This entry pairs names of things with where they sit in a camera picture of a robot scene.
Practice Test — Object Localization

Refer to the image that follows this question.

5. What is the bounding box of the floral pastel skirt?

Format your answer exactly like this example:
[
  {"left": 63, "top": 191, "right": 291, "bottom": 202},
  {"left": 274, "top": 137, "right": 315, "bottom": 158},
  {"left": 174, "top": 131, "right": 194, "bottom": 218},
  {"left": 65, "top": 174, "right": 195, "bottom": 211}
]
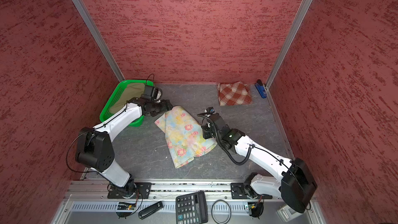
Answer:
[{"left": 154, "top": 106, "right": 217, "bottom": 169}]

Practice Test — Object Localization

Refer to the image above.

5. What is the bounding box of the red plaid skirt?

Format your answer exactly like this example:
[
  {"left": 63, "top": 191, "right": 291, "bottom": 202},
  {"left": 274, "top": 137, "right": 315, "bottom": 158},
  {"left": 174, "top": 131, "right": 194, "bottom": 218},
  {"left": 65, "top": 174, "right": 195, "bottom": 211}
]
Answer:
[{"left": 217, "top": 82, "right": 252, "bottom": 106}]

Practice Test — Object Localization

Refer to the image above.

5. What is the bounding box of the green plastic basket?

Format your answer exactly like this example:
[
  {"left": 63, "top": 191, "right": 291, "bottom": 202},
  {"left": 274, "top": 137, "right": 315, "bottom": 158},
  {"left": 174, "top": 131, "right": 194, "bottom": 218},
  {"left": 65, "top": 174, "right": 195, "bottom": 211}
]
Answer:
[{"left": 100, "top": 79, "right": 154, "bottom": 122}]

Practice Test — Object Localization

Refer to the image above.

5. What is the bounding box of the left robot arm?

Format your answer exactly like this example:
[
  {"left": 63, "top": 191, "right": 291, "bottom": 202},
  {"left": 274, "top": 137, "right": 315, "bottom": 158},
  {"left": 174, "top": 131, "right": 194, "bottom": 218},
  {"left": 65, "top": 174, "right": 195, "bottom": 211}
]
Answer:
[{"left": 65, "top": 97, "right": 173, "bottom": 199}]

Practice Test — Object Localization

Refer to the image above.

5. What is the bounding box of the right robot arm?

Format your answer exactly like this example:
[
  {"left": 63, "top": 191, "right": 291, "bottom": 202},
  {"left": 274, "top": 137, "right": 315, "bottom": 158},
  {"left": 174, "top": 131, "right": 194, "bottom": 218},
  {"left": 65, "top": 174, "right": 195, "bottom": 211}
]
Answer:
[{"left": 198, "top": 113, "right": 318, "bottom": 214}]

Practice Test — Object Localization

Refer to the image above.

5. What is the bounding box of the olive green skirt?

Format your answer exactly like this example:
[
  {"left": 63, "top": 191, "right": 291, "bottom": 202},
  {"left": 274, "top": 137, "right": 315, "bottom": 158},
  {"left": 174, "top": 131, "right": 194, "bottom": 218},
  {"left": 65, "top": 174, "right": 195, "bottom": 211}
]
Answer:
[{"left": 109, "top": 83, "right": 145, "bottom": 114}]

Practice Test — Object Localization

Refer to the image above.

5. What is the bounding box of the blue clamp tool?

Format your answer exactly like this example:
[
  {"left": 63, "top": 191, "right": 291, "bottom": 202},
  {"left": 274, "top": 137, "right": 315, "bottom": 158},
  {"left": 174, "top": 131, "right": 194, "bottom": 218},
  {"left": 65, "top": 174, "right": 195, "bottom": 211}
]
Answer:
[{"left": 255, "top": 79, "right": 267, "bottom": 99}]

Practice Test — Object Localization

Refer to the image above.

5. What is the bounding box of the black calculator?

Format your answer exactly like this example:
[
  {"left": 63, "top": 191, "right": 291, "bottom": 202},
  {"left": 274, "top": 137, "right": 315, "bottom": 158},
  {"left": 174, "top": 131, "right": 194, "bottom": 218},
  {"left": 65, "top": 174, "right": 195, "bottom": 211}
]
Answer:
[{"left": 175, "top": 191, "right": 208, "bottom": 224}]

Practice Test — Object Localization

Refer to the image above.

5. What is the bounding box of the left circuit board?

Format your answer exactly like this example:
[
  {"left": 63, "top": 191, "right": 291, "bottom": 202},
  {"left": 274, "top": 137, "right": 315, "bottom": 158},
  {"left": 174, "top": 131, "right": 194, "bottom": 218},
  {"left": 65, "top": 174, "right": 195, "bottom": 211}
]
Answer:
[{"left": 116, "top": 202, "right": 137, "bottom": 218}]

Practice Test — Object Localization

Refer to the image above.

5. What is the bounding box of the black remote stick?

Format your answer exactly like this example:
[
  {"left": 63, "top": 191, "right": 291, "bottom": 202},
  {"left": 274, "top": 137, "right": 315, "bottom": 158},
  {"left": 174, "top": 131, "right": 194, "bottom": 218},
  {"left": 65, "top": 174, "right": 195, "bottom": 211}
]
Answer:
[{"left": 138, "top": 201, "right": 164, "bottom": 219}]

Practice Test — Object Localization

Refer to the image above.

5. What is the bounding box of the grey white box device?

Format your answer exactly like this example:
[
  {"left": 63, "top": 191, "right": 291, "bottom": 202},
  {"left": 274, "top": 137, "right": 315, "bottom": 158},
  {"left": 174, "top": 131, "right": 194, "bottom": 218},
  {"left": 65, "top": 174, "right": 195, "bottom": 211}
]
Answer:
[{"left": 277, "top": 205, "right": 296, "bottom": 223}]

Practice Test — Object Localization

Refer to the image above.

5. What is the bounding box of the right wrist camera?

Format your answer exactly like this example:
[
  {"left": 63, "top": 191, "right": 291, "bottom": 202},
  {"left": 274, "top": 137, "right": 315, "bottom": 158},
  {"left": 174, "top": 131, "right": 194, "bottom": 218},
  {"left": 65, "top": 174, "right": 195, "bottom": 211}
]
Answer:
[{"left": 205, "top": 107, "right": 215, "bottom": 115}]

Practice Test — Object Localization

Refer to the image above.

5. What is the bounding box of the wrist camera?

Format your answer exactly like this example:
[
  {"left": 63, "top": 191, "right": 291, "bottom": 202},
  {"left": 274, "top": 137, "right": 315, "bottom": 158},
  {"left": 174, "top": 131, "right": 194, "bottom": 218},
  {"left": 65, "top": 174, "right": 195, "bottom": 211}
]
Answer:
[
  {"left": 205, "top": 107, "right": 215, "bottom": 115},
  {"left": 141, "top": 85, "right": 163, "bottom": 102}
]

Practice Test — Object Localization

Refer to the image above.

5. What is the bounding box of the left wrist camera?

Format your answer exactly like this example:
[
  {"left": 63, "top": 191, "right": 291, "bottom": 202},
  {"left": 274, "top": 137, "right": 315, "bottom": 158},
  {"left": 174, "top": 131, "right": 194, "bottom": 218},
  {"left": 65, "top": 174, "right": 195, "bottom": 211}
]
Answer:
[{"left": 141, "top": 85, "right": 163, "bottom": 102}]

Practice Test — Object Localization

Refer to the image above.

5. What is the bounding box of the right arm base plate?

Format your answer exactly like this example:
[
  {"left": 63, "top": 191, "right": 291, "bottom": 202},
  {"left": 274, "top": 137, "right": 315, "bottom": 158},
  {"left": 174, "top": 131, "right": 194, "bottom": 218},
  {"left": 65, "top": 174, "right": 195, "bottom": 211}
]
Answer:
[{"left": 230, "top": 183, "right": 273, "bottom": 200}]

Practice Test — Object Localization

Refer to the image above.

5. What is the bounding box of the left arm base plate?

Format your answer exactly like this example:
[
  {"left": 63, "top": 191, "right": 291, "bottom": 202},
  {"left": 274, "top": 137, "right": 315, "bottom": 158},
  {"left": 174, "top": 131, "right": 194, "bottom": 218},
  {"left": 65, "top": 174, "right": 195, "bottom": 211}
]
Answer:
[{"left": 107, "top": 183, "right": 152, "bottom": 199}]

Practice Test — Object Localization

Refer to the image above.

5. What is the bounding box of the black cable ring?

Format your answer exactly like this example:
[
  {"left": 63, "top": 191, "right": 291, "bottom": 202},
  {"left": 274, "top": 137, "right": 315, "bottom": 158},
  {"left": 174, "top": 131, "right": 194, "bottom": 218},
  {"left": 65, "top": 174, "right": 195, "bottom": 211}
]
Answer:
[{"left": 211, "top": 199, "right": 232, "bottom": 224}]

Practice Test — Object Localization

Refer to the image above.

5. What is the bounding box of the aluminium front rail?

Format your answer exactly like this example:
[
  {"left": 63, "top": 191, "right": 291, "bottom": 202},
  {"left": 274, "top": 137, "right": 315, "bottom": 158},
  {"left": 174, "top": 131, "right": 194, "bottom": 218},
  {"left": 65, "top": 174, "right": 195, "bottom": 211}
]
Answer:
[{"left": 63, "top": 179, "right": 316, "bottom": 201}]

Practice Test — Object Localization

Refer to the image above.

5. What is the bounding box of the left aluminium corner post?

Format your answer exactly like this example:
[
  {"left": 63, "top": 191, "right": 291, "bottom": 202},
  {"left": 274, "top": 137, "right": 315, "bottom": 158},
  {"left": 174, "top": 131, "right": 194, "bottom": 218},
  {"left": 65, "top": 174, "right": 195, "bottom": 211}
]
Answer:
[{"left": 72, "top": 0, "right": 125, "bottom": 82}]

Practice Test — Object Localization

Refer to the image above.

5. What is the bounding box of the aluminium corner post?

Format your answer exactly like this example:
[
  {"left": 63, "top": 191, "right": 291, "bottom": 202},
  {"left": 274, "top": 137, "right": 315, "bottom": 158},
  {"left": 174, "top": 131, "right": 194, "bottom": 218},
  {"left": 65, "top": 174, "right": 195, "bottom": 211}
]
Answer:
[
  {"left": 265, "top": 0, "right": 313, "bottom": 91},
  {"left": 72, "top": 0, "right": 125, "bottom": 82}
]

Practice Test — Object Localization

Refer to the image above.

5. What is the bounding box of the right aluminium corner post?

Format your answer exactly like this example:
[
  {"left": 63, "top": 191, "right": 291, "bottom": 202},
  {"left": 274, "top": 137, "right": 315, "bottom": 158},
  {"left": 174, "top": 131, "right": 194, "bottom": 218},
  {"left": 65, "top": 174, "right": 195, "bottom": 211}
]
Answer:
[{"left": 265, "top": 0, "right": 313, "bottom": 91}]

